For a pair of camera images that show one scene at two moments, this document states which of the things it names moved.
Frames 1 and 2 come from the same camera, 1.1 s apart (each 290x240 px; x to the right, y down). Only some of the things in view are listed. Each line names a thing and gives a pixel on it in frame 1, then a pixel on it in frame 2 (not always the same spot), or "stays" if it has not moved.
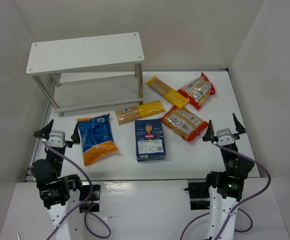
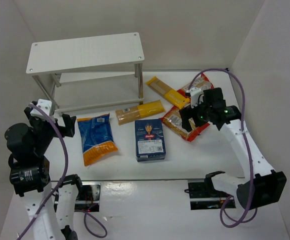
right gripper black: [236, 135] to [193, 114]
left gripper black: [68, 143] to [51, 122]
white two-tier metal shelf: [89, 73] stays
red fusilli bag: [180, 121] stays
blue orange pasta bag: [97, 138] stays
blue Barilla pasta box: [149, 140] stays
